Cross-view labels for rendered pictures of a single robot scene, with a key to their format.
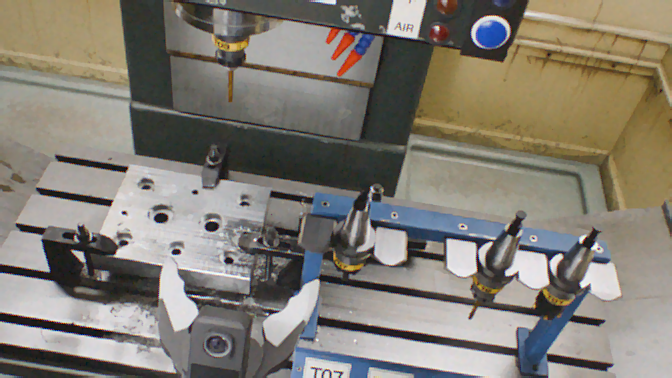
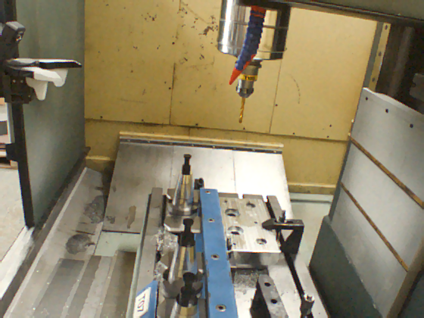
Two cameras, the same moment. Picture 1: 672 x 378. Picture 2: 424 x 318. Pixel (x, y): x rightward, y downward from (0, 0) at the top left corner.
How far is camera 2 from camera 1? 1.02 m
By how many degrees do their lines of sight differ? 70
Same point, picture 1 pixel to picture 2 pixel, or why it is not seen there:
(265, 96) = (361, 241)
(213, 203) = (250, 229)
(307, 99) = (375, 257)
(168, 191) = (250, 213)
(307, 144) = (366, 300)
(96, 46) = not seen: hidden behind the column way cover
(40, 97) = not seen: hidden behind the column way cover
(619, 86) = not seen: outside the picture
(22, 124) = (314, 222)
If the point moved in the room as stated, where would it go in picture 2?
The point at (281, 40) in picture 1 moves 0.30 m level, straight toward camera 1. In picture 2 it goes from (379, 199) to (283, 200)
